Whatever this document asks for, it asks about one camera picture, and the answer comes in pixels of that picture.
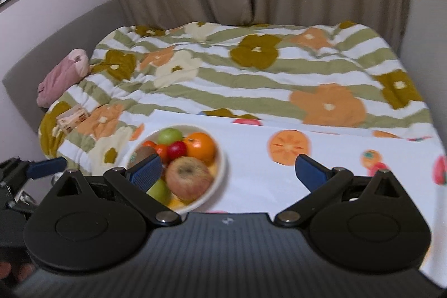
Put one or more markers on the person right hand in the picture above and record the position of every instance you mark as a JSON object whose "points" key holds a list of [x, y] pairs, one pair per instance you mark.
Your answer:
{"points": [[19, 273]]}

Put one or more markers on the cream ceramic bowl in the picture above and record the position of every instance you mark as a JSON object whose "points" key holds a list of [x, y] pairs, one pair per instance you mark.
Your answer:
{"points": [[217, 168]]}

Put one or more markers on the small patterned box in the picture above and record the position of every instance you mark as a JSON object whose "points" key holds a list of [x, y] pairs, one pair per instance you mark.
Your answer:
{"points": [[70, 119]]}

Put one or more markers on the small red tomato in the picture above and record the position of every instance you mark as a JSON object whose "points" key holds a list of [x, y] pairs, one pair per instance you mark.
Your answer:
{"points": [[176, 150]]}

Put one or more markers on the small mandarin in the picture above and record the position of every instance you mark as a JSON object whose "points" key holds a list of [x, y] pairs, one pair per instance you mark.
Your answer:
{"points": [[161, 151]]}

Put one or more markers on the pink plush pillow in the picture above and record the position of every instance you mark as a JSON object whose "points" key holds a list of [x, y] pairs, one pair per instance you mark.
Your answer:
{"points": [[70, 71]]}

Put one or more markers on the green fruit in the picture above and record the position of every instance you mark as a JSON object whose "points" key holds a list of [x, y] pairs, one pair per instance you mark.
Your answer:
{"points": [[160, 192], [167, 136]]}

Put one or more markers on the red yellow apple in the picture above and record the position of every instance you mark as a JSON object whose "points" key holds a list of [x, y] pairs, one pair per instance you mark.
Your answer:
{"points": [[188, 178]]}

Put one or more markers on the large orange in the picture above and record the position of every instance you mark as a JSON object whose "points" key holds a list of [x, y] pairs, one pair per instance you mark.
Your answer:
{"points": [[200, 146]]}

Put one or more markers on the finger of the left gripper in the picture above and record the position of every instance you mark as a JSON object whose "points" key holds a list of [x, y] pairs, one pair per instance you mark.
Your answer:
{"points": [[37, 170]]}

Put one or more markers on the green fruit upper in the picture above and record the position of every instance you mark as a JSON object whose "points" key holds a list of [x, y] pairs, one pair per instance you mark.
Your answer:
{"points": [[167, 136]]}

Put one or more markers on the brown kiwi with sticker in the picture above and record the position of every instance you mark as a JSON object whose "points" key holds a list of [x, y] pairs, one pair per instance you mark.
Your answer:
{"points": [[139, 155]]}

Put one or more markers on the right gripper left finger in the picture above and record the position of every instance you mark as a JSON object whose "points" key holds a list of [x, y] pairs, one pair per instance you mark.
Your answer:
{"points": [[133, 185]]}

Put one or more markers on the grey bed headboard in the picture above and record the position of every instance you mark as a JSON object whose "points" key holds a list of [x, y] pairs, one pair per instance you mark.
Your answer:
{"points": [[85, 32]]}

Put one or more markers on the green fruit lower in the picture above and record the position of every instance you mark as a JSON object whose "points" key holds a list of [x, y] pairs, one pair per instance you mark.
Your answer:
{"points": [[160, 192]]}

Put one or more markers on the green striped floral quilt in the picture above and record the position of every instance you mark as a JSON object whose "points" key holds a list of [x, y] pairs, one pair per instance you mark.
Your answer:
{"points": [[344, 75]]}

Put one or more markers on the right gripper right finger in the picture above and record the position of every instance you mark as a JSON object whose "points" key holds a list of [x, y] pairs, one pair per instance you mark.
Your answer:
{"points": [[324, 185]]}

